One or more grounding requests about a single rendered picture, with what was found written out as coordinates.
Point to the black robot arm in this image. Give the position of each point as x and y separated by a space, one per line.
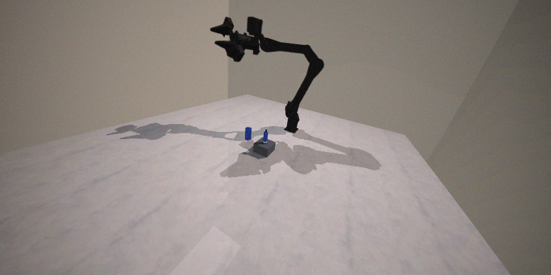
269 45

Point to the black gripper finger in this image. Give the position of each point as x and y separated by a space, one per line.
229 45
221 29

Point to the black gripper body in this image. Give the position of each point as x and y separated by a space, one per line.
242 41

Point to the dark blue cylinder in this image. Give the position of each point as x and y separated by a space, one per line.
248 133

